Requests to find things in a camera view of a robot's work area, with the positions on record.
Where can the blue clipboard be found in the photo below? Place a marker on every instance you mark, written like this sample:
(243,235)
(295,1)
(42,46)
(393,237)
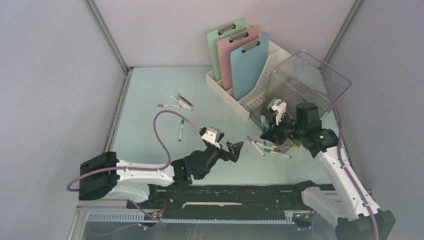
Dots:
(247,63)

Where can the dark red gel pen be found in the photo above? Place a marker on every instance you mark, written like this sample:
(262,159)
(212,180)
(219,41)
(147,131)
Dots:
(185,100)

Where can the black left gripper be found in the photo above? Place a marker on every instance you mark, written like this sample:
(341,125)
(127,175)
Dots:
(225,155)

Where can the clear grey drawer box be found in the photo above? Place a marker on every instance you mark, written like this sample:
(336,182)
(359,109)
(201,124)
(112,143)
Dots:
(303,76)

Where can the white marker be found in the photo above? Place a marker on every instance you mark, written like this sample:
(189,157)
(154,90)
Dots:
(178,101)

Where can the purple cap marker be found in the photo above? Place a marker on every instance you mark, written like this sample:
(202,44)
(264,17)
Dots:
(255,146)

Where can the white file organizer rack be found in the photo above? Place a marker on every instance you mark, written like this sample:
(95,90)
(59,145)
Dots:
(244,107)

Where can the light green cap marker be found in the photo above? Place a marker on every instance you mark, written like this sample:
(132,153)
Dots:
(185,105)

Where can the pink clipboard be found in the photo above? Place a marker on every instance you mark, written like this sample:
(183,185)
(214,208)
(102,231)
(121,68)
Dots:
(229,44)

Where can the green clipboard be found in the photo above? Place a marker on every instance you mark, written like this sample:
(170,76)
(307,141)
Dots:
(222,32)

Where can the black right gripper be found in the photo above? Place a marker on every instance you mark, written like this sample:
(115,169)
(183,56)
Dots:
(274,135)

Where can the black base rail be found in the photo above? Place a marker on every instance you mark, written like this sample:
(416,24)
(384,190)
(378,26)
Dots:
(227,202)

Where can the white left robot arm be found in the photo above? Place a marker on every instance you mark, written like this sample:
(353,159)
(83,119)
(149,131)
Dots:
(107,176)

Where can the teal cap marker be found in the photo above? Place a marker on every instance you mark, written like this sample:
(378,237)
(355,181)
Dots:
(181,128)

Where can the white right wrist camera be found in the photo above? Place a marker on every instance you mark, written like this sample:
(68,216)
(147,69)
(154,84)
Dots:
(277,107)

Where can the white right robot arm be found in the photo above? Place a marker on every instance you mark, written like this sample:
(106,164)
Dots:
(358,216)

